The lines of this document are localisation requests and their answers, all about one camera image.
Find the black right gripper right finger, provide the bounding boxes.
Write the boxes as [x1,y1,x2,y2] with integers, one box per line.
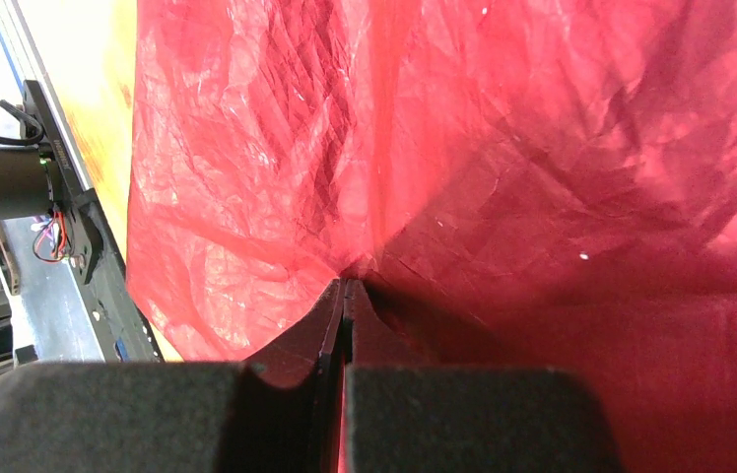
[345,280,624,472]

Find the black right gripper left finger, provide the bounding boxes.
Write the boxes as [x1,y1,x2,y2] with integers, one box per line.
[0,280,347,472]

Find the dark red wrapping paper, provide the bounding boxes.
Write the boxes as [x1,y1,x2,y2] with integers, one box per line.
[127,1,737,472]

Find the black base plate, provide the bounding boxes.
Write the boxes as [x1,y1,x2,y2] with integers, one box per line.
[23,80,164,362]

